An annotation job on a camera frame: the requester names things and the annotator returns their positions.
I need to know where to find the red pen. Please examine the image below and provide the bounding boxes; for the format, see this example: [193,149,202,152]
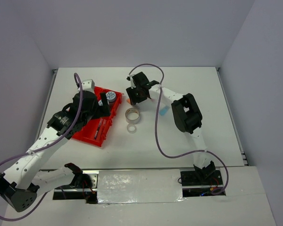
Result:
[94,118,103,140]

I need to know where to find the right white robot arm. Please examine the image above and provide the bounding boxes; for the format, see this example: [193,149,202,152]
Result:
[126,72,206,153]

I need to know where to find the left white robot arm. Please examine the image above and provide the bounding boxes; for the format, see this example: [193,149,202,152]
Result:
[0,91,110,212]

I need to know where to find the red compartment organizer tray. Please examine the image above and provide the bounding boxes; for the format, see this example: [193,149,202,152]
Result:
[72,86,123,147]

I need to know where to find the large clear tape roll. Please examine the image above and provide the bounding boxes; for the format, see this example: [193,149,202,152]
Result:
[125,108,141,124]

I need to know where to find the blue capped highlighter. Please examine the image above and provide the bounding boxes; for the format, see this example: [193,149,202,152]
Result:
[158,106,169,116]

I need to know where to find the small clear tape roll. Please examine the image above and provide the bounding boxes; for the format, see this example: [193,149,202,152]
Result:
[126,124,137,134]

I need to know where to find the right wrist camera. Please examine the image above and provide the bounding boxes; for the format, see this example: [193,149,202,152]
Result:
[126,75,136,89]

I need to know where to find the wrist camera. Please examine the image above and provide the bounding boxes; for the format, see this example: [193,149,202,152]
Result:
[82,79,95,93]
[126,75,136,89]

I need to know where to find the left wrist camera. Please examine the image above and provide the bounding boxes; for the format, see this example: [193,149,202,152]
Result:
[82,79,95,93]

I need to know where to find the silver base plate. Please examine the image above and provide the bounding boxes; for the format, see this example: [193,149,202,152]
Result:
[53,169,226,204]

